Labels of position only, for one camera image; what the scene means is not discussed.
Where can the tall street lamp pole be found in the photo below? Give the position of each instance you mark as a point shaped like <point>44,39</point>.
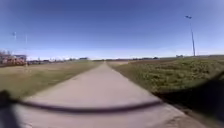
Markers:
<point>192,40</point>

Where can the thin pole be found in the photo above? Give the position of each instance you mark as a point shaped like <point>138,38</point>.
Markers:
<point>15,41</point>

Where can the pale concrete path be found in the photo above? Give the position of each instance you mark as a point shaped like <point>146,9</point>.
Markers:
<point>100,90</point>

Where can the low building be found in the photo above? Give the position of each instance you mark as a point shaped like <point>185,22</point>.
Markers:
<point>13,60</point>

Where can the green grass field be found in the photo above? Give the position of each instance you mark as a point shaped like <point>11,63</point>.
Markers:
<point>166,73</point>

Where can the dry grass field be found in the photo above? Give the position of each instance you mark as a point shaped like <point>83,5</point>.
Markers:
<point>36,75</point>

